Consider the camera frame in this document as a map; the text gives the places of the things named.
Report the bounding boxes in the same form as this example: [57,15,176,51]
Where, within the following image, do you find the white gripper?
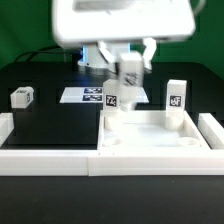
[52,0,196,72]

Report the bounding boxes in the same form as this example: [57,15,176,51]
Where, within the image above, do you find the white square table top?
[97,110,210,152]

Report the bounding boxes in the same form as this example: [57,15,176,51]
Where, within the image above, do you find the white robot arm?
[52,0,195,69]

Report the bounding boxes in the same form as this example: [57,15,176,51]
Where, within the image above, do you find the white marker sheet with tags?
[59,86,150,104]

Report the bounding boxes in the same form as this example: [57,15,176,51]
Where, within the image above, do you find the black cable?
[13,45,83,64]

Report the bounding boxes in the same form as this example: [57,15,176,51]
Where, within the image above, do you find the grey camera cable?
[190,0,208,16]

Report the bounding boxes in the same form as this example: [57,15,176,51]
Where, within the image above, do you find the white U-shaped fence wall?
[0,113,224,176]

